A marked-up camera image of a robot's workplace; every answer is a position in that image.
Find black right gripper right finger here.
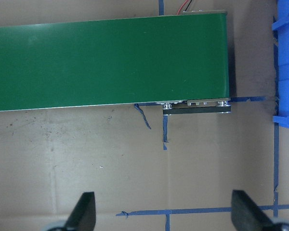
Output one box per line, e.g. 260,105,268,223
231,190,274,231

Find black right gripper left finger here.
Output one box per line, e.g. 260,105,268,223
64,192,96,231

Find green conveyor belt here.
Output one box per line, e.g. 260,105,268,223
0,11,230,111

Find blue empty bin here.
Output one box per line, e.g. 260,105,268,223
272,0,289,128

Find red black conveyor wires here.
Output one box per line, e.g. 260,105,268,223
176,0,194,13

